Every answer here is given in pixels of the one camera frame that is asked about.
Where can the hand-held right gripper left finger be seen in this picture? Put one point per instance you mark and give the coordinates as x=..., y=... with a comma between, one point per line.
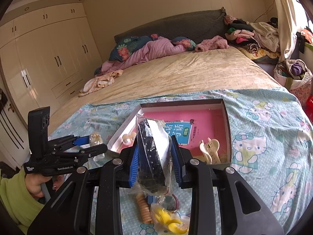
x=135, y=162

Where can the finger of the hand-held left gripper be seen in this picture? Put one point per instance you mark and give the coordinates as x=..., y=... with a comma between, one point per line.
x=95, y=150
x=82, y=140

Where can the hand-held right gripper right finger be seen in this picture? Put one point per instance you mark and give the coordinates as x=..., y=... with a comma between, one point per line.
x=177, y=162

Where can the clear earring packet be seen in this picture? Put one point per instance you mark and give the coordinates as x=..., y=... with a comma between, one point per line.
x=95, y=139

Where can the black hair accessory plastic packet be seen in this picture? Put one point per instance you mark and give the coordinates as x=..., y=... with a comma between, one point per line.
x=149, y=156

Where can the small blue box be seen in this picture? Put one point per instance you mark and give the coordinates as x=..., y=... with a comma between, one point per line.
x=152, y=198

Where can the shallow cardboard box tray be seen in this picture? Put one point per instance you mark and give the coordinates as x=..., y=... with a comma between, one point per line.
x=181, y=106

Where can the person's left forearm green sleeve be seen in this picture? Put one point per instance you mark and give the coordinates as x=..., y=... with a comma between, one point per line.
x=14, y=200

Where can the person's left hand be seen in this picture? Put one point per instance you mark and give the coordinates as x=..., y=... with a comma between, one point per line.
x=34, y=184

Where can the pearl hair clip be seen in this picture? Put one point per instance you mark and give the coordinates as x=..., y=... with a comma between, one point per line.
x=127, y=138

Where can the white door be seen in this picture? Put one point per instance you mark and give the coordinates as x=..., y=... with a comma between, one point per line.
x=12, y=127

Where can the beige hair claw clip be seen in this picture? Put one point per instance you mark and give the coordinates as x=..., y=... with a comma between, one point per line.
x=212, y=149

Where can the pink book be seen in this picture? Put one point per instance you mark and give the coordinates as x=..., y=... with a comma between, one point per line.
x=207, y=122

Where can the cream crumpled clothes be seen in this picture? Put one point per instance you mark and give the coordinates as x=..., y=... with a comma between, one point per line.
x=102, y=82

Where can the cream wardrobe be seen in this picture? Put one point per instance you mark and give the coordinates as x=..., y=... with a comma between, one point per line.
x=49, y=58

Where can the cartoon cat printed blanket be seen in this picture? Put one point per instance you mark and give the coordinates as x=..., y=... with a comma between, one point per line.
x=256, y=127

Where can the bed with beige sheet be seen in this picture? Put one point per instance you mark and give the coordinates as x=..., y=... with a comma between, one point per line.
x=183, y=73

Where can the dark floral pillow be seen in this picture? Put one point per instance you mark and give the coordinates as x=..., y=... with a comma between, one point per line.
x=122, y=50

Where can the pink quilt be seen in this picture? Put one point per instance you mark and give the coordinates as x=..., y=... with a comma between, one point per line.
x=151, y=50

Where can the pink fluffy garment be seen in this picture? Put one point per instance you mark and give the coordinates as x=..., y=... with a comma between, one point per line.
x=212, y=44

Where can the grey headboard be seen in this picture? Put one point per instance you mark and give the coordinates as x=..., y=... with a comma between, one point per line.
x=183, y=24

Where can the pile of mixed clothes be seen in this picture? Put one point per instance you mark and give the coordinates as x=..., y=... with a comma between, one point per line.
x=247, y=36

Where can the fabric bag of clothes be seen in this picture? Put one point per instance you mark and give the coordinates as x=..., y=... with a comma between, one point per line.
x=293, y=72

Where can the orange floral cloth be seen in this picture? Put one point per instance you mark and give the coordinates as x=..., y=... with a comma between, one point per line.
x=307, y=35

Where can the cream curtain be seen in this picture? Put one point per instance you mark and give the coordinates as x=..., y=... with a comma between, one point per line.
x=288, y=17

